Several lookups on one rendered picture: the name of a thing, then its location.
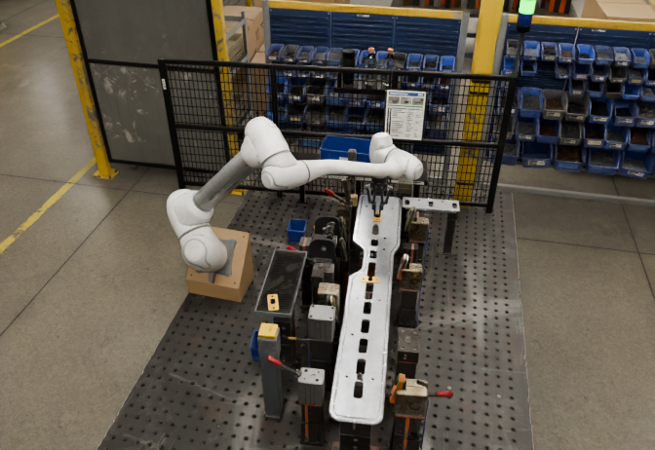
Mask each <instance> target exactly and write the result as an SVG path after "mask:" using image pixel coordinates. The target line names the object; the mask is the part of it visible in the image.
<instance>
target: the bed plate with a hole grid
mask: <svg viewBox="0 0 655 450"><path fill-rule="evenodd" d="M297 199H300V195H299V194H295V193H283V197H282V198H278V196H277V192H269V191H255V190H248V192H247V193H246V195H245V197H244V200H243V201H242V202H241V204H240V205H239V207H238V209H237V210H236V212H235V214H234V217H233V218H232V219H231V221H230V224H229V225H228V226H227V228H226V229H229V230H236V231H242V232H248V233H250V246H251V256H252V266H253V280H252V282H251V283H250V286H249V288H248V290H247V292H246V293H245V295H244V297H243V299H242V301H241V302H236V301H230V300H225V299H220V298H215V297H210V296H205V295H200V294H195V293H190V292H189V293H188V294H187V295H186V297H185V299H184V301H183V302H182V304H181V306H180V307H179V309H178V311H177V313H176V314H175V316H174V318H173V320H172V322H171V323H170V325H169V327H168V329H167V330H166V332H165V335H164V336H163V337H162V339H161V341H160V342H159V344H158V346H157V347H156V349H155V351H154V354H153V356H152V357H151V358H150V359H149V360H148V362H147V363H146V365H145V367H144V369H143V371H142V374H141V375H140V376H139V377H138V379H137V380H136V382H135V385H134V386H133V388H132V390H131V391H130V393H129V395H128V397H127V398H126V400H125V402H124V403H123V406H122V408H121V409H120V410H119V412H118V415H117V417H116V418H115V419H114V422H113V424H112V425H111V426H110V427H109V429H108V431H107V432H106V434H105V437H104V438H103V439H102V441H101V443H100V445H99V447H98V448H97V449H96V450H319V449H317V448H316V447H311V446H313V445H304V444H300V437H301V434H300V427H301V419H302V413H301V404H299V399H298V378H297V377H295V376H293V373H291V372H289V371H288V370H286V369H283V368H281V379H282V394H283V402H285V403H286V406H285V410H284V415H283V419H282V420H280V419H272V418H264V417H263V414H264V411H265V407H264V401H263V398H264V396H263V387H262V381H261V378H262V377H261V366H260V361H253V360H252V357H251V352H250V342H251V339H252V335H253V333H254V331H255V330H259V329H260V326H261V324H262V323H272V324H274V322H273V317H268V316H259V315H255V314H254V309H255V306H256V303H257V300H258V296H259V293H260V290H261V287H262V285H263V282H264V279H265V276H266V273H267V270H268V267H269V264H270V261H271V258H272V255H273V252H274V249H275V248H276V249H286V250H288V249H287V247H288V245H290V246H292V247H293V248H295V249H297V250H299V243H290V242H289V239H288V231H287V227H288V224H289V220H290V219H300V220H307V224H306V235H305V237H306V236H310V237H312V235H313V232H314V231H313V229H314V225H315V221H316V219H317V218H318V217H319V216H321V215H332V216H336V217H337V207H338V204H340V203H341V202H340V201H338V200H337V199H336V198H334V197H332V196H322V195H308V194H305V200H309V202H308V204H299V203H297V202H296V201H297ZM422 212H424V218H428V219H429V235H428V242H427V250H426V259H425V272H426V273H425V274H426V275H425V274H424V273H423V275H425V277H424V278H425V281H422V287H421V295H420V303H419V312H418V318H419V322H418V323H419V325H418V324H417V325H418V326H417V327H416V328H415V329H419V359H418V364H417V365H416V372H415V379H417V380H426V381H428V393H437V392H443V391H453V393H454V395H453V396H450V397H438V396H428V399H429V404H428V410H427V417H426V423H425V430H424V435H423V442H422V450H534V447H533V435H532V425H531V419H530V404H529V402H528V401H529V389H528V378H527V368H526V360H525V356H526V354H525V343H524V331H523V319H522V307H521V297H520V273H519V261H518V250H517V238H516V230H515V228H516V226H515V215H514V203H513V194H512V193H511V192H506V191H497V190H496V194H495V199H494V204H493V209H492V213H485V207H480V206H470V208H460V211H458V216H457V220H456V223H455V229H454V236H453V242H452V247H456V248H457V256H454V255H442V254H437V246H443V241H444V234H445V227H446V220H447V212H436V211H423V210H422ZM314 236H315V234H314V235H313V237H314ZM404 244H405V239H401V245H400V248H399V249H398V250H397V251H396V253H395V254H394V264H393V279H392V295H391V310H390V325H389V341H388V355H387V371H386V387H385V401H384V417H383V420H382V421H381V423H379V424H378V425H374V426H371V440H370V446H378V447H379V450H386V449H387V448H388V447H387V446H386V444H389V442H388V441H389V439H390V438H391V436H390V435H393V428H394V419H395V418H396V417H395V413H390V408H391V402H390V396H389V394H390V393H391V390H392V377H393V376H395V375H396V365H397V350H398V334H399V329H398V328H396V329H395V326H393V325H394V321H395V319H397V316H398V315H399V307H400V302H401V296H397V295H398V294H397V292H396V291H397V290H398V288H400V284H401V280H399V279H397V272H398V270H399V267H400V265H401V259H402V256H401V252H403V248H404ZM330 394H331V393H330V392H328V391H327V393H325V397H324V402H323V411H324V429H326V434H325V441H324V444H325V447H326V450H331V448H332V443H333V442H334V441H338V442H340V422H337V421H334V420H333V419H332V418H331V417H330V416H329V414H328V407H329V400H330Z"/></svg>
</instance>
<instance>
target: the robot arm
mask: <svg viewBox="0 0 655 450"><path fill-rule="evenodd" d="M245 136H246V137H245V139H244V142H243V144H242V146H241V151H240V152H239V153H238V154H237V155H236V156H235V157H234V158H233V159H232V160H231V161H229V162H228V163H227V164H226V165H225V166H224V167H223V168H222V169H221V170H220V171H219V172H218V173H217V174H216V175H215V176H214V177H213V178H212V179H211V180H210V181H209V182H208V183H207V184H206V185H204V186H203V187H202V188H201V189H200V190H199V191H191V190H188V189H180V190H177V191H175V192H173V193H172V194H170V196H169V198H168V200H167V213H168V217H169V219H170V221H171V224H172V226H173V230H174V232H175V234H176V235H177V237H178V239H179V241H180V245H181V254H182V258H183V260H184V261H185V263H186V264H187V265H188V266H190V267H191V268H193V269H195V270H196V272H197V273H199V274H201V273H209V283H214V281H215V277H216V274H219V275H224V276H226V277H231V276H232V263H233V256H234V249H235V246H236V243H237V242H236V240H234V239H231V240H223V239H218V238H217V236H216V235H215V233H214V232H213V230H212V228H211V226H210V224H209V222H210V220H211V218H212V215H213V212H214V207H215V206H216V205H217V204H218V203H219V202H220V201H221V200H223V199H224V198H225V197H226V196H227V195H228V194H229V193H230V192H232V191H233V190H234V189H235V188H236V187H237V186H238V185H239V184H240V183H242V182H243V181H244V180H245V179H246V178H247V177H248V176H249V175H250V174H252V173H253V172H254V171H255V170H256V169H261V168H263V170H262V173H261V180H262V183H263V184H264V186H265V187H267V188H268V189H272V190H288V189H292V188H296V187H299V186H301V185H303V184H306V183H308V182H310V181H312V180H313V179H315V178H317V177H319V176H322V175H325V174H352V175H368V176H371V182H370V184H368V185H367V184H366V191H367V198H368V203H369V204H372V209H374V217H375V213H376V201H375V197H376V192H380V196H381V203H380V206H379V217H380V215H381V210H383V207H384V205H387V204H388V200H389V196H390V192H391V191H392V188H393V186H389V185H388V183H387V176H388V175H389V176H390V177H391V178H394V179H396V178H397V179H406V180H416V179H418V178H419V177H420V176H421V174H422V172H423V165H422V163H421V162H420V161H419V160H418V159H417V158H416V157H414V156H413V155H411V154H409V153H407V152H406V151H404V150H400V149H398V148H397V147H396V146H395V145H394V144H393V141H392V138H391V136H390V134H389V133H386V132H379V133H376V134H375V135H374V136H373V137H372V139H371V142H370V146H369V159H370V163H361V162H351V161H342V160H311V161H304V160H301V161H297V160H296V159H295V158H294V157H293V155H292V154H291V152H290V151H289V147H288V144H287V142H286V141H285V139H284V137H283V135H282V134H281V132H280V130H279V129H278V128H277V126H276V125H275V124H274V123H273V122H272V121H270V120H269V119H267V118H265V117H257V118H254V119H252V120H250V121H249V122H248V123H247V125H246V127H245ZM370 187H371V188H372V189H373V190H374V193H373V199H371V196H370V190H369V189H370ZM386 188H387V190H388V192H387V196H386V200H385V201H384V196H383V191H384V190H385V189H386Z"/></svg>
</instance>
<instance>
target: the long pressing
mask: <svg viewBox="0 0 655 450"><path fill-rule="evenodd" d="M402 207H403V201H402V200H401V199H400V198H397V197H389V200H388V204H387V205H384V207H383V210H381V221H380V222H374V221H373V213H374V209H372V204H369V203H368V198H367V195H360V197H359V202H358V209H357V215H356V221H355V227H354V234H353V244H354V245H355V246H356V247H358V248H359V249H360V250H361V251H362V252H363V253H364V257H363V265H362V269H361V270H360V271H358V272H356V273H354V274H352V275H351V276H350V277H349V280H348V286H347V292H346V299H345V305H344V312H343V318H342V324H341V330H340V337H339V343H338V350H337V356H336V363H335V368H334V374H333V381H332V387H331V394H330V400H329V407H328V414H329V416H330V417H331V418H332V419H333V420H334V421H337V422H345V423H354V424H362V425H371V426H374V425H378V424H379V423H381V421H382V420H383V417H384V401H385V387H386V371H387V355H388V341H389V325H390V310H391V295H392V279H393V264H394V254H395V253H396V251H397V250H398V249H399V248H400V245H401V226H402ZM374 224H377V225H378V226H379V234H378V235H373V234H372V227H373V225H374ZM384 238H386V239H384ZM372 240H377V241H378V243H377V246H372V245H371V241H372ZM383 249H385V250H383ZM371 251H376V258H370V257H369V255H370V252H371ZM369 263H375V272H374V276H375V277H379V278H380V283H374V284H373V291H372V299H371V300H368V299H365V296H366V284H367V283H372V282H361V276H367V271H368V264H369ZM357 298H358V299H357ZM378 300H380V301H378ZM365 302H369V303H371V310H370V314H369V315H365V314H364V304H365ZM364 319H365V320H369V329H368V333H363V332H361V329H362V321H363V320H364ZM351 334H353V335H351ZM361 339H367V348H366V353H365V354H363V353H359V347H360V340H361ZM359 359H363V360H365V361H366V367H365V374H364V375H363V380H362V381H360V380H357V373H356V371H357V363H358V360H359ZM346 376H348V377H346ZM371 379H373V380H371ZM356 382H363V383H364V385H363V395H362V397H361V398H356V397H354V389H355V383H356Z"/></svg>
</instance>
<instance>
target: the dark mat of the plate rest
mask: <svg viewBox="0 0 655 450"><path fill-rule="evenodd" d="M305 254H306V253H300V252H288V251H277V250H276V251H275V254H274V257H273V260H272V263H271V266H270V269H269V272H268V275H267V278H266V281H265V284H264V287H263V290H262V293H261V296H260V299H259V302H258V305H257V308H256V310H257V311H262V312H272V313H282V314H290V311H291V307H292V303H293V299H294V295H295V292H296V289H297V285H298V281H299V277H300V273H301V269H302V265H303V261H304V257H305ZM269 294H277V295H278V304H279V310H277V311H269V310H268V299H267V295H269Z"/></svg>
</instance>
